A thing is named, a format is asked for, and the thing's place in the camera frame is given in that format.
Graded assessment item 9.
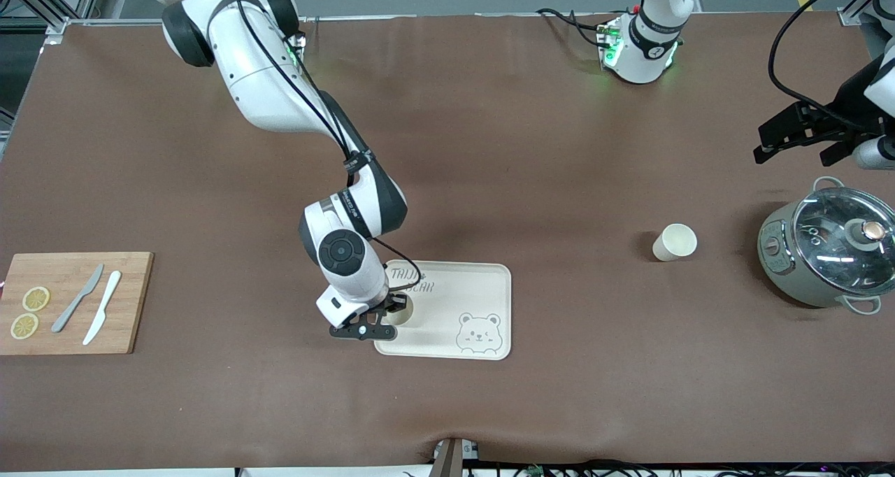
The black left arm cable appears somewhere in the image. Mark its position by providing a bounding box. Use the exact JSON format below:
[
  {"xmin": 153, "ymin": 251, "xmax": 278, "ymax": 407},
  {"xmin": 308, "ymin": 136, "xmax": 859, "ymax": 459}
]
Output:
[{"xmin": 767, "ymin": 0, "xmax": 895, "ymax": 128}]

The black base power cable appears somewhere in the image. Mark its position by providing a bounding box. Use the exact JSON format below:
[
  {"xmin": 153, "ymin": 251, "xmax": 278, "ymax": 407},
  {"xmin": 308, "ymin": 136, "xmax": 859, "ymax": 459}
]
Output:
[{"xmin": 535, "ymin": 7, "xmax": 602, "ymax": 45}]

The white plastic knife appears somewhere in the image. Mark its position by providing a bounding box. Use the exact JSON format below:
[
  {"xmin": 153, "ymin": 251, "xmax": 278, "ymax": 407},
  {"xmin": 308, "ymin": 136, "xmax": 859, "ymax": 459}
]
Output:
[{"xmin": 83, "ymin": 270, "xmax": 122, "ymax": 346}]

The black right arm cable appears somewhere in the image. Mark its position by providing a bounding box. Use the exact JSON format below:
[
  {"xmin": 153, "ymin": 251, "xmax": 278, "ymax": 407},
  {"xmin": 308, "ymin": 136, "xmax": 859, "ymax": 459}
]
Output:
[{"xmin": 234, "ymin": 0, "xmax": 422, "ymax": 297}]

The grey plastic knife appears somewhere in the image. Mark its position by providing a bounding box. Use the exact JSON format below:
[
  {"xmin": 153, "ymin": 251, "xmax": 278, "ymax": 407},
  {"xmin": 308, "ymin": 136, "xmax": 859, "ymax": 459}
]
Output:
[{"xmin": 51, "ymin": 263, "xmax": 105, "ymax": 334}]

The grey pot, glass lid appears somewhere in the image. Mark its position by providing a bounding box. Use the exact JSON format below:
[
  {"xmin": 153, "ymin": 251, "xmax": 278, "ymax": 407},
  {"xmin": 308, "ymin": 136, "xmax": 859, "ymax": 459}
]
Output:
[{"xmin": 757, "ymin": 176, "xmax": 895, "ymax": 315}]

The cream tray with bear print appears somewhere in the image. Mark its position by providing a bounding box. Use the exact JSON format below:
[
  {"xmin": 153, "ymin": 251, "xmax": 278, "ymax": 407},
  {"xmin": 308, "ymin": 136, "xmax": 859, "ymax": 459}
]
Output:
[{"xmin": 373, "ymin": 259, "xmax": 513, "ymax": 361}]

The glass pot lid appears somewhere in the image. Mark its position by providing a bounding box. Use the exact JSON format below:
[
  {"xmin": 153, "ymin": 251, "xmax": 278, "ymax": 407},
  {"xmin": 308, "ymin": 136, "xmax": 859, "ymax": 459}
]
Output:
[{"xmin": 792, "ymin": 187, "xmax": 895, "ymax": 297}]

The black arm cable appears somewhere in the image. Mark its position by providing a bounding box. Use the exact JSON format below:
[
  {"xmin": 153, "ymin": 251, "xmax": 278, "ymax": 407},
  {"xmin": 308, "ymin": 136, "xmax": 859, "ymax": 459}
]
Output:
[
  {"xmin": 234, "ymin": 0, "xmax": 422, "ymax": 297},
  {"xmin": 767, "ymin": 0, "xmax": 895, "ymax": 128}
]

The white plastic cup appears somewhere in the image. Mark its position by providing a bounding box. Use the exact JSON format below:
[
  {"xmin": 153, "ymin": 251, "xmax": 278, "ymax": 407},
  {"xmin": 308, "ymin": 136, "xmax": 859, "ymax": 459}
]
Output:
[
  {"xmin": 385, "ymin": 294, "xmax": 415, "ymax": 325},
  {"xmin": 652, "ymin": 223, "xmax": 698, "ymax": 262}
]

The bamboo cutting board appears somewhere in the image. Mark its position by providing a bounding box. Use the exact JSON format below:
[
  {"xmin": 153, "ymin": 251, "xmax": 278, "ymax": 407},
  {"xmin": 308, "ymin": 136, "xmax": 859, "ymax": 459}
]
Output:
[{"xmin": 0, "ymin": 252, "xmax": 155, "ymax": 356}]

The aluminium frame post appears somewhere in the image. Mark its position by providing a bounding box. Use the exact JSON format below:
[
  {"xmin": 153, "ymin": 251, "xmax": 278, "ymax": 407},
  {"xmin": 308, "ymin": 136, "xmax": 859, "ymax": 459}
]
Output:
[
  {"xmin": 836, "ymin": 0, "xmax": 895, "ymax": 27},
  {"xmin": 0, "ymin": 0, "xmax": 106, "ymax": 36}
]

